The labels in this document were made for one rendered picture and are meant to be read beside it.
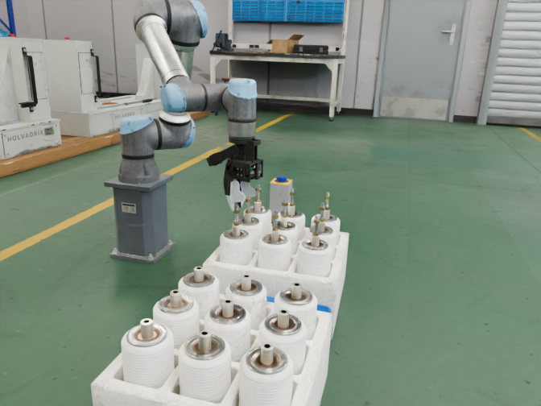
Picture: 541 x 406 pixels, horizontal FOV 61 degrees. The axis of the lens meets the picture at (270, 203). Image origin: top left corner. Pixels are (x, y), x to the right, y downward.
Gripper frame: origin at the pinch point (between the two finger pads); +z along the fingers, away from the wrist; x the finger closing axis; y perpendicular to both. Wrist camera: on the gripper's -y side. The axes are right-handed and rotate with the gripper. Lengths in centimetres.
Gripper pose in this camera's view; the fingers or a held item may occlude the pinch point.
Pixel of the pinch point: (234, 204)
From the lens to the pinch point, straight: 134.0
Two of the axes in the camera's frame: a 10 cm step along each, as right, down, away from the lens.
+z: -0.3, 9.5, 3.1
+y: 8.6, 1.9, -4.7
